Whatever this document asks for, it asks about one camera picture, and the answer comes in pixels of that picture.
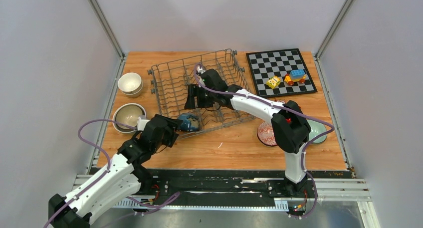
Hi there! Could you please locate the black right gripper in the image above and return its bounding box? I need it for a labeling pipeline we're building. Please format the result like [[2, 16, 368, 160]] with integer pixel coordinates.
[[185, 84, 217, 110]]

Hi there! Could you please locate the dark blue floral bowl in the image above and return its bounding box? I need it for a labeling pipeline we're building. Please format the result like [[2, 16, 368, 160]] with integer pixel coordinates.
[[177, 113, 200, 132]]

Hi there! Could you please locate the teal bowl with orange flower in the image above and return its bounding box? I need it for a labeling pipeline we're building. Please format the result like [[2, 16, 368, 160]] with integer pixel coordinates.
[[113, 117, 145, 134]]

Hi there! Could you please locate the beige bowl with flower sprig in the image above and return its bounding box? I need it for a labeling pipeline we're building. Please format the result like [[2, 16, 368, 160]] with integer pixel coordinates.
[[118, 72, 143, 93]]

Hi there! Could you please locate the blue white zigzag bowl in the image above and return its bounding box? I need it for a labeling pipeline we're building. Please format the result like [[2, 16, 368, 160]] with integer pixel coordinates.
[[256, 122, 277, 147]]

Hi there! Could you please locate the mint green leaf bowl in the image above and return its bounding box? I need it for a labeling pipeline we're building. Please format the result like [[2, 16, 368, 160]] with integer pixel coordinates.
[[307, 120, 327, 144]]

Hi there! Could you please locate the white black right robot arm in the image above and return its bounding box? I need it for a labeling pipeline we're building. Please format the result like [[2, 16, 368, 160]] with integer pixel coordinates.
[[194, 63, 311, 197]]

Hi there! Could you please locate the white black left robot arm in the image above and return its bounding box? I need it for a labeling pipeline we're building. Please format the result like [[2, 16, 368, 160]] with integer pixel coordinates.
[[45, 114, 183, 228]]

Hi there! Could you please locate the black white chessboard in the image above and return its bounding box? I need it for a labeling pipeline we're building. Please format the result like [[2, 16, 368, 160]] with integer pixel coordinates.
[[246, 48, 317, 98]]

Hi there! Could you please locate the yellow owl toy block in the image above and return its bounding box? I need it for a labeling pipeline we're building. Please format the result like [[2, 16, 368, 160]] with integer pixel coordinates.
[[266, 76, 281, 89]]

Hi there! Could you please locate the toy brick car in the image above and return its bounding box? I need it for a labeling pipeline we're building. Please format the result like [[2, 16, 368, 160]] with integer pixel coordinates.
[[284, 69, 307, 86]]

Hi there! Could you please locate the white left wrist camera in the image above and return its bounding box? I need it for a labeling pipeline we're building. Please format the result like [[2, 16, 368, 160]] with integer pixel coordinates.
[[137, 117, 150, 131]]

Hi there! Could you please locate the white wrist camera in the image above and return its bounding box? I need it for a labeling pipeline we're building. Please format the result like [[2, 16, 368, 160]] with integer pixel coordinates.
[[137, 117, 150, 131], [196, 66, 206, 75]]

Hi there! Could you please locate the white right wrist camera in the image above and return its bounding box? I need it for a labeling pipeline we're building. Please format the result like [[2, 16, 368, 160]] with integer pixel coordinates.
[[196, 66, 206, 75]]

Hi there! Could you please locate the grey wire dish rack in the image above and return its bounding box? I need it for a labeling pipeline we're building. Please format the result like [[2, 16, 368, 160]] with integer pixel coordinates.
[[148, 48, 255, 140]]

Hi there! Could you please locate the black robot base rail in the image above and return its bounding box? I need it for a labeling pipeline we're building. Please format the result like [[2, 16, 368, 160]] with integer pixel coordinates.
[[134, 169, 351, 208]]

